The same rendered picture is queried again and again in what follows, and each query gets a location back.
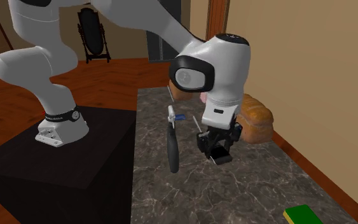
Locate long white stick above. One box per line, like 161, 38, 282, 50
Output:
192, 115, 217, 164

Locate dark grey door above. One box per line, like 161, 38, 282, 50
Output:
146, 0, 183, 64

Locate black robot stand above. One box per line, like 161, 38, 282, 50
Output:
0, 105, 137, 224

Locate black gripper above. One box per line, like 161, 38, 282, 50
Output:
196, 115, 244, 155

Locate black standing mirror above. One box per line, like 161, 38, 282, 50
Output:
76, 7, 112, 65

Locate green and yellow sponge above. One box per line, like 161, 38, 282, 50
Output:
282, 204, 324, 224

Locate brown wooden door frame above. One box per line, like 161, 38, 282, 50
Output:
205, 0, 231, 41

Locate round brown bread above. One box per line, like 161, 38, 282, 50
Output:
168, 78, 205, 102

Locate brown bread loaf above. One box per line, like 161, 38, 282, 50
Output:
235, 93, 274, 145

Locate black rectangular block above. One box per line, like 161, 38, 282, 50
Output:
210, 147, 233, 166

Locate black-handled peeler with white head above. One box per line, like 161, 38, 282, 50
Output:
166, 105, 180, 174

